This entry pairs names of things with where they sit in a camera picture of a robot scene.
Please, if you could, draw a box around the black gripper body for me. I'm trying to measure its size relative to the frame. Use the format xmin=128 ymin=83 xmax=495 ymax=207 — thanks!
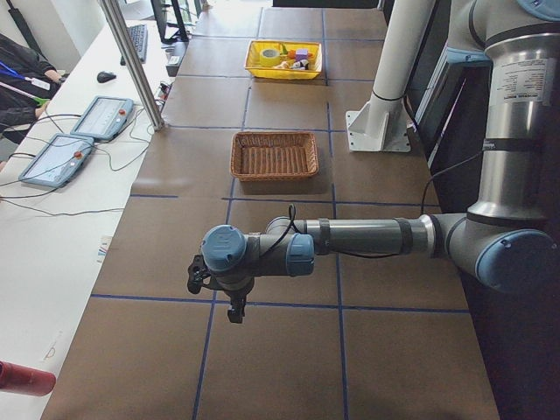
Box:
xmin=186 ymin=255 xmax=246 ymax=302

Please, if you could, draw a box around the yellow tape roll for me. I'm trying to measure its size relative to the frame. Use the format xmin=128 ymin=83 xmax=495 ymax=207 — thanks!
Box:
xmin=259 ymin=48 xmax=283 ymax=67

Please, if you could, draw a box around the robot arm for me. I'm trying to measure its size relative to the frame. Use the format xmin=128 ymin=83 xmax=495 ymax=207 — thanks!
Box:
xmin=186 ymin=1 xmax=559 ymax=323

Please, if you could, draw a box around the brown wicker basket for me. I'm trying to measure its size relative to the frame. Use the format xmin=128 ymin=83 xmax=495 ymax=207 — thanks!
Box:
xmin=230 ymin=131 xmax=319 ymax=182

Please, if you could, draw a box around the yellow plastic basket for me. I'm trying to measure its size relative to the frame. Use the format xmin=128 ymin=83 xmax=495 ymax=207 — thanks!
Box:
xmin=245 ymin=39 xmax=323 ymax=80

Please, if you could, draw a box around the upper teach pendant tablet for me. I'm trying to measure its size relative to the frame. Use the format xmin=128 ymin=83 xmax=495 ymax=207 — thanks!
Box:
xmin=70 ymin=96 xmax=134 ymax=142

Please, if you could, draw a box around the teach pendant tablet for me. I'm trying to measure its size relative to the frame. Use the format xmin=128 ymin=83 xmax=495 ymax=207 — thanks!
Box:
xmin=70 ymin=96 xmax=134 ymax=142
xmin=18 ymin=133 xmax=95 ymax=188

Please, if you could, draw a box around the white pillar with base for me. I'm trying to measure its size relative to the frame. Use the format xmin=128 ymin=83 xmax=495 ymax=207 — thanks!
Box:
xmin=346 ymin=0 xmax=436 ymax=152

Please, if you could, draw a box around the lower teach pendant tablet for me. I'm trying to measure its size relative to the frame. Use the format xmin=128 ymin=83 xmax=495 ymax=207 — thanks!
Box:
xmin=18 ymin=133 xmax=95 ymax=188

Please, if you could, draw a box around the toy croissant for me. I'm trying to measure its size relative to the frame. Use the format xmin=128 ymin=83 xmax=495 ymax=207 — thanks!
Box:
xmin=275 ymin=61 xmax=291 ymax=69

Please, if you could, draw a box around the panda figurine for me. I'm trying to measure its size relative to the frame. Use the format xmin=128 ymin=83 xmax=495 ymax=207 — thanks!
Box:
xmin=290 ymin=59 xmax=309 ymax=70

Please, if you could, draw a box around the red bottle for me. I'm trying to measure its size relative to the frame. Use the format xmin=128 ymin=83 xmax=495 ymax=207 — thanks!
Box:
xmin=1 ymin=361 xmax=56 ymax=396

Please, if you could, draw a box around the toy carrot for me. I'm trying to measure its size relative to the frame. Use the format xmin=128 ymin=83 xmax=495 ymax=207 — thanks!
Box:
xmin=281 ymin=45 xmax=297 ymax=60

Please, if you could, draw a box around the purple foam block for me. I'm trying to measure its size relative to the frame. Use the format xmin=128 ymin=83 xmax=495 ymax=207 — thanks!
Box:
xmin=294 ymin=48 xmax=309 ymax=61

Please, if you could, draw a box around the black computer mouse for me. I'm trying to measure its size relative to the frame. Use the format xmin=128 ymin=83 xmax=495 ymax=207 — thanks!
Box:
xmin=96 ymin=71 xmax=116 ymax=83

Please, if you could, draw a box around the black monitor stand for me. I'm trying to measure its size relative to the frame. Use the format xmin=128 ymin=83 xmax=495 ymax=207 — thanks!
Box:
xmin=150 ymin=0 xmax=201 ymax=45

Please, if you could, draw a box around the black keyboard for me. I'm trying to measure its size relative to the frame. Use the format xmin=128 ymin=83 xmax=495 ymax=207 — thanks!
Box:
xmin=127 ymin=24 xmax=149 ymax=64

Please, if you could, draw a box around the seated person in black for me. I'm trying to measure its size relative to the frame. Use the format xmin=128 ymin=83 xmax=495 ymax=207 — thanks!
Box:
xmin=1 ymin=35 xmax=66 ymax=144

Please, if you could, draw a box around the aluminium frame post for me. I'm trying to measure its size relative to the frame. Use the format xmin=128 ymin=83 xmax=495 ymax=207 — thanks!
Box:
xmin=99 ymin=0 xmax=165 ymax=131

